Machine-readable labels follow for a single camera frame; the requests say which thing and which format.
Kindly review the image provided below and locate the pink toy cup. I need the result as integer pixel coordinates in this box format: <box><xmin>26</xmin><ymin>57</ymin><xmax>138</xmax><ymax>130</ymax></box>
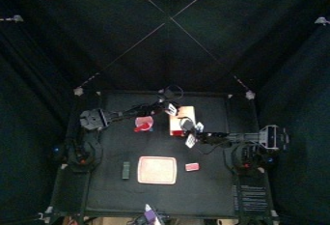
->
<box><xmin>134</xmin><ymin>116</ymin><xmax>155</xmax><ymax>130</ymax></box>

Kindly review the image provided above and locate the small red toy piece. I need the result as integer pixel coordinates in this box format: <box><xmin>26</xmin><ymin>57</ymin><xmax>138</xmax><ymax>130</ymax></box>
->
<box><xmin>132</xmin><ymin>124</ymin><xmax>152</xmax><ymax>133</ymax></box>

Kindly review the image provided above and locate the small red white card box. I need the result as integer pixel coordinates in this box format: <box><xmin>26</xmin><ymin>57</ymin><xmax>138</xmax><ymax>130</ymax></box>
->
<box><xmin>185</xmin><ymin>162</ymin><xmax>202</xmax><ymax>173</ymax></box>

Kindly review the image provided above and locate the pale pink rectangular tray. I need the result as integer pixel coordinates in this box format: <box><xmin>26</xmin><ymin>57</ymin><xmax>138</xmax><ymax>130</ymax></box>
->
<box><xmin>136</xmin><ymin>155</ymin><xmax>178</xmax><ymax>185</ymax></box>

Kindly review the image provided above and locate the dark green rectangular block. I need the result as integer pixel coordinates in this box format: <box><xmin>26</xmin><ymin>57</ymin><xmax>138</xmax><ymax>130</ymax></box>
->
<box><xmin>122</xmin><ymin>161</ymin><xmax>131</xmax><ymax>181</ymax></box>

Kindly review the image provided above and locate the purple white object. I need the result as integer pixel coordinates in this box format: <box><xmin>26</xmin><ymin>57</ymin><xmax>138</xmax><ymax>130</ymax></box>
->
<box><xmin>142</xmin><ymin>203</ymin><xmax>163</xmax><ymax>225</ymax></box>

